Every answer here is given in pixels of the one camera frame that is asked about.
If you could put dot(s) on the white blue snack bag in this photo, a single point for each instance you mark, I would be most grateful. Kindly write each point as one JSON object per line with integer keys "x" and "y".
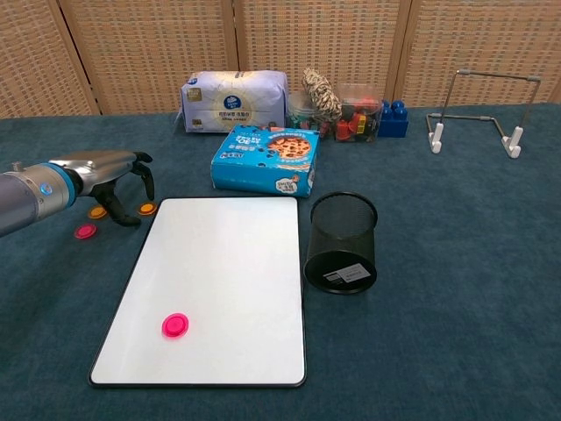
{"x": 232, "y": 103}

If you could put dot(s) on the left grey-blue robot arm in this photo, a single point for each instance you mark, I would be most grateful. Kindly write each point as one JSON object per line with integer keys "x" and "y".
{"x": 26, "y": 197}

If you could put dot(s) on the blue cookie box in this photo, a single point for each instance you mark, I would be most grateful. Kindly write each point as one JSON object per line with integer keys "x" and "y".
{"x": 263, "y": 162}

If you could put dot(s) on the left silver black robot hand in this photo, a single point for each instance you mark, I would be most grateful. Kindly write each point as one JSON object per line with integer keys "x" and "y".
{"x": 98, "y": 169}

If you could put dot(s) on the woven folding screen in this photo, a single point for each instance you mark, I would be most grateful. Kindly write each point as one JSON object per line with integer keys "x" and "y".
{"x": 144, "y": 48}

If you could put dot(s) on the white rectangular board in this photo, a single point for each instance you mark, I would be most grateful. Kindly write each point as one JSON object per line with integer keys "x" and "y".
{"x": 228, "y": 272}

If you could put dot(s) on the blue building block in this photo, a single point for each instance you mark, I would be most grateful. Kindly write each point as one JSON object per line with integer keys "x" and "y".
{"x": 393, "y": 120}

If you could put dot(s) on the blue felt table cover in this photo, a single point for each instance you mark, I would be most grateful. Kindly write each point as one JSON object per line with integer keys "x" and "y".
{"x": 438, "y": 263}

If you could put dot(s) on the orange round magnet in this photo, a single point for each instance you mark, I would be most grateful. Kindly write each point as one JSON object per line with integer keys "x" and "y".
{"x": 96, "y": 213}
{"x": 148, "y": 209}

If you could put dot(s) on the pink round magnet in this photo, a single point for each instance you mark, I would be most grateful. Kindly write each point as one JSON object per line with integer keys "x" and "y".
{"x": 175, "y": 325}
{"x": 85, "y": 231}

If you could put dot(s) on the black mesh pen holder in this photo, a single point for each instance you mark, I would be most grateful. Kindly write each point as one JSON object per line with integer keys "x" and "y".
{"x": 339, "y": 259}

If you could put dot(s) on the clear box of red pieces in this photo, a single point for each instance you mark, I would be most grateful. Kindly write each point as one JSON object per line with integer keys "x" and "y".
{"x": 357, "y": 120}

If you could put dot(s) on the clear round jar of clips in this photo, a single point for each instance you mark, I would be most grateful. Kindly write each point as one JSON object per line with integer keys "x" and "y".
{"x": 300, "y": 116}

